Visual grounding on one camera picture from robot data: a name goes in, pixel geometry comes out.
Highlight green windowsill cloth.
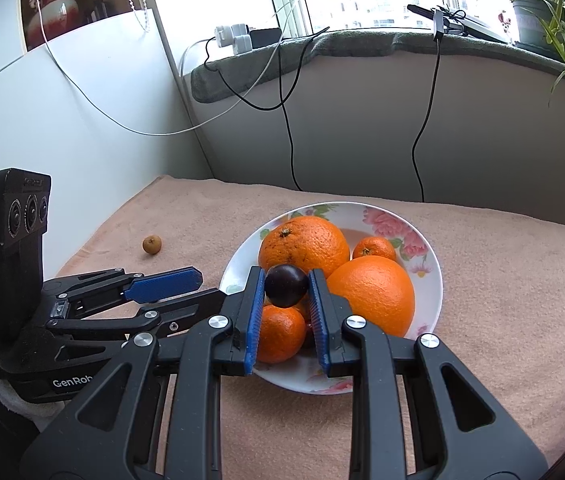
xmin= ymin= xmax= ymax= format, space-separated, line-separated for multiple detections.
xmin=189 ymin=30 xmax=565 ymax=104

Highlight left gloved hand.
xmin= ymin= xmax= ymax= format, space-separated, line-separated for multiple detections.
xmin=0 ymin=379 xmax=66 ymax=426

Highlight large rough orange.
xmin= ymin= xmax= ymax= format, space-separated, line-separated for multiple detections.
xmin=258 ymin=216 xmax=349 ymax=278

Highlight white power strip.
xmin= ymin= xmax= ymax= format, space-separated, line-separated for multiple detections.
xmin=214 ymin=24 xmax=253 ymax=55

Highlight black cable right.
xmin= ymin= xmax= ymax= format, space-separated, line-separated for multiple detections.
xmin=411 ymin=37 xmax=444 ymax=202

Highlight floral white ceramic plate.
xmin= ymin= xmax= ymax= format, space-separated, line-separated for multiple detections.
xmin=220 ymin=202 xmax=443 ymax=396

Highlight large smooth orange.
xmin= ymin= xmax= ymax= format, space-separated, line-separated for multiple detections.
xmin=327 ymin=256 xmax=415 ymax=337

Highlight brown longan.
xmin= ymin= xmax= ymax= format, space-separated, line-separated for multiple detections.
xmin=141 ymin=235 xmax=162 ymax=256

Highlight black cable left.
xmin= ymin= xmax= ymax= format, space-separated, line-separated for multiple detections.
xmin=203 ymin=26 xmax=332 ymax=191

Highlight small kumquat orange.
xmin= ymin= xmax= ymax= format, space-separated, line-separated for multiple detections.
xmin=294 ymin=296 xmax=311 ymax=328

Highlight black charger brick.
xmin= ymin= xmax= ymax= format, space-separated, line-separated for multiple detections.
xmin=249 ymin=27 xmax=282 ymax=49

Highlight black cable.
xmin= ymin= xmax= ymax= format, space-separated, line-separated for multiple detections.
xmin=203 ymin=26 xmax=332 ymax=191
xmin=411 ymin=37 xmax=444 ymax=202

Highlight black camera box left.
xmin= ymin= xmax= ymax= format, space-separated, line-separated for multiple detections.
xmin=0 ymin=168 xmax=51 ymax=349

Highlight red ceramic vase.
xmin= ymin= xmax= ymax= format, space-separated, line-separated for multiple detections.
xmin=25 ymin=0 xmax=81 ymax=50

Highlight white cable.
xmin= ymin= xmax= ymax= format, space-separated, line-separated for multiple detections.
xmin=30 ymin=0 xmax=297 ymax=137

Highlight dark plum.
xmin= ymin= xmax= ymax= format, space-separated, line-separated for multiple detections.
xmin=265 ymin=264 xmax=309 ymax=308

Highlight black device on sill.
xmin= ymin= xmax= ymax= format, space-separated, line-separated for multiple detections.
xmin=407 ymin=4 xmax=509 ymax=44

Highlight mandarin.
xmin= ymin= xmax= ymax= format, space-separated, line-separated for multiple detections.
xmin=352 ymin=236 xmax=397 ymax=261
xmin=258 ymin=304 xmax=307 ymax=364

